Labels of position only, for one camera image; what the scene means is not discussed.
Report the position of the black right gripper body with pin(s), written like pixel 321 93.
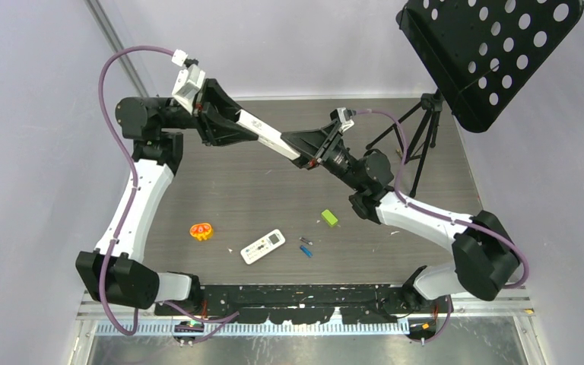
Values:
pixel 333 153

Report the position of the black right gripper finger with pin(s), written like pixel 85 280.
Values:
pixel 306 163
pixel 310 143

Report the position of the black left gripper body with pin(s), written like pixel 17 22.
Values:
pixel 204 124

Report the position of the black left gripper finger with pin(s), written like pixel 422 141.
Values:
pixel 223 103
pixel 237 134

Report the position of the dark grey battery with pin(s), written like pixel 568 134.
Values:
pixel 306 241

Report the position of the blue battery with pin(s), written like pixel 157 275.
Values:
pixel 306 251

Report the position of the slim white remote control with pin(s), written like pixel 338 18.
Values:
pixel 267 135

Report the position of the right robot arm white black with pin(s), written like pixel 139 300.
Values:
pixel 484 259

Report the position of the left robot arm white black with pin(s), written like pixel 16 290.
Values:
pixel 114 272

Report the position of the green rectangular block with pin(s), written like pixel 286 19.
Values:
pixel 329 217

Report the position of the black tripod stand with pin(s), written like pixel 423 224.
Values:
pixel 423 139

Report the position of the orange yellow round toy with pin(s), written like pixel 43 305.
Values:
pixel 201 231

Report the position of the black perforated music stand tray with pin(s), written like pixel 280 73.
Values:
pixel 479 54

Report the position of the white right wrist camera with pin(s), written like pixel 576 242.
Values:
pixel 344 118

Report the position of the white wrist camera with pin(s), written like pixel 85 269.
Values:
pixel 188 83
pixel 344 118

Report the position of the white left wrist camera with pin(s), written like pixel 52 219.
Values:
pixel 188 83

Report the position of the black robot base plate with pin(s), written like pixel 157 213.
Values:
pixel 303 304

